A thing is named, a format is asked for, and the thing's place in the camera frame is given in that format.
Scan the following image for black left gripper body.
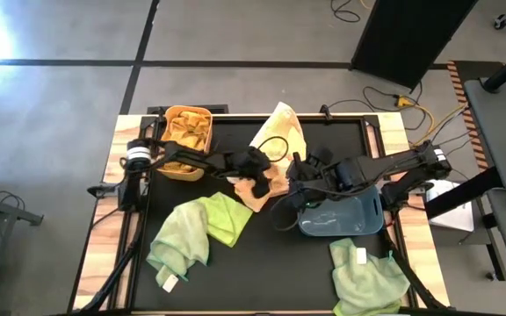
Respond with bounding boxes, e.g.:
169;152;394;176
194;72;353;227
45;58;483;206
225;147;273;181

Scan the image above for yellow floor cable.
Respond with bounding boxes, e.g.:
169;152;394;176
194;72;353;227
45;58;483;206
394;94;468;148

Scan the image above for black frame strut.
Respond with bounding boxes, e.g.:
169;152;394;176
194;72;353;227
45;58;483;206
79;214;147;313
384;243;450;311

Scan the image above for orange black striped tape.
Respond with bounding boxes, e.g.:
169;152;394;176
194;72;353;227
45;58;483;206
447;60;490;173

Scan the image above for black cable loop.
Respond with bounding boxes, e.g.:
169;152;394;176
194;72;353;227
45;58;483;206
0;190;26;212

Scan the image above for black partition panel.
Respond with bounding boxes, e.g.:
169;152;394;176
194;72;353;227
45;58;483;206
350;0;479;91

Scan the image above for golden orange towel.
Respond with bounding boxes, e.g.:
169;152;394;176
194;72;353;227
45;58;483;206
161;110;213;153

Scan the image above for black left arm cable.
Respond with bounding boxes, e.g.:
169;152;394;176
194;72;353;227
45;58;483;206
257;135;290;164

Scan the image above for pale green towel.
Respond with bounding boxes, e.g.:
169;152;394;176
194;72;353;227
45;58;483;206
329;237;412;313
145;200;211;294

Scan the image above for cream peach towel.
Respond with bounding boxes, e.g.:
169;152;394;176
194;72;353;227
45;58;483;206
234;101;308;213

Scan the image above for black floor cable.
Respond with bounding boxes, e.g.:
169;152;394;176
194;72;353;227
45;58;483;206
329;0;363;24

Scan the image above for orange plastic basket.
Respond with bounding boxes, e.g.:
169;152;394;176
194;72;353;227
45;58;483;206
155;104;214;183

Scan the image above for black diagonal beam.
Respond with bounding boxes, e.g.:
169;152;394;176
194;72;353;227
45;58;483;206
423;165;504;220

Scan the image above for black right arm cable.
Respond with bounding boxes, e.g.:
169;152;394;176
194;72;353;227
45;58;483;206
271;192;301;233

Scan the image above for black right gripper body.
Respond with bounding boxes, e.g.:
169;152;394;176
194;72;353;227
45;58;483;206
296;147;351;210

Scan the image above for black camera clamp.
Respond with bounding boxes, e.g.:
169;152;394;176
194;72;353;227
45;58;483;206
318;104;336;122

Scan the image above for blue plastic basket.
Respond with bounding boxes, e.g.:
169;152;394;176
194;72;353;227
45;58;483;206
297;183;385;238

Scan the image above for white box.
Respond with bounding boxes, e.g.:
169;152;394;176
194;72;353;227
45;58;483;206
426;178;476;233

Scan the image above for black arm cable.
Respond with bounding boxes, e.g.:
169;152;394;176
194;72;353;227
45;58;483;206
271;192;301;233
257;135;290;164

